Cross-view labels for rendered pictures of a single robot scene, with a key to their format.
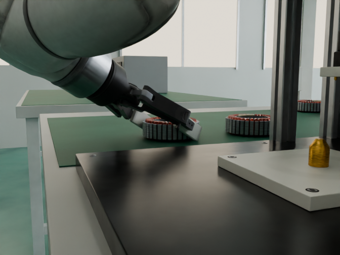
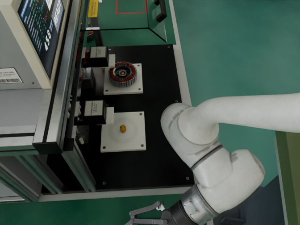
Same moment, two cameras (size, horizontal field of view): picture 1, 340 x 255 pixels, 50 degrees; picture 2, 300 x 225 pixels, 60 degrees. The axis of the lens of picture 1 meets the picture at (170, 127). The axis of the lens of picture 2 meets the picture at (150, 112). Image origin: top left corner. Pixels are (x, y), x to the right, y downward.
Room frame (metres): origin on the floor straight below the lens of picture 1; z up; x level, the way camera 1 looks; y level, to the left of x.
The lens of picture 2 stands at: (0.77, 0.07, 1.56)
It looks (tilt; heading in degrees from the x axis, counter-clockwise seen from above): 56 degrees down; 197
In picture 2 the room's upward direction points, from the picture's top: straight up
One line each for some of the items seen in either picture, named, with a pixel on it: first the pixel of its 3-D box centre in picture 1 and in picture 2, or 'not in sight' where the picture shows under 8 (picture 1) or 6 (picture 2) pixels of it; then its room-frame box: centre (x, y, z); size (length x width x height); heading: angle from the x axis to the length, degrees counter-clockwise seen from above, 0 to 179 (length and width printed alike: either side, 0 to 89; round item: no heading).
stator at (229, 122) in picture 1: (251, 124); not in sight; (0.76, -0.17, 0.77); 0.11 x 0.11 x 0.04
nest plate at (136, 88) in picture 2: not in sight; (123, 78); (0.13, -0.23, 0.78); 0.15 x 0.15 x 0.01; 20
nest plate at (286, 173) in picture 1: (317, 170); (123, 131); (0.36, -0.15, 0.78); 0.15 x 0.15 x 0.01; 20
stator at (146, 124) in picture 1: (170, 128); not in sight; (0.71, 0.00, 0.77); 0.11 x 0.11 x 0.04
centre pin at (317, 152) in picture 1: (319, 152); (122, 128); (0.36, -0.15, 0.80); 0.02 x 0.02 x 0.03
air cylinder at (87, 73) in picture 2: not in sight; (85, 76); (0.18, -0.37, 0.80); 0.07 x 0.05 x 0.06; 20
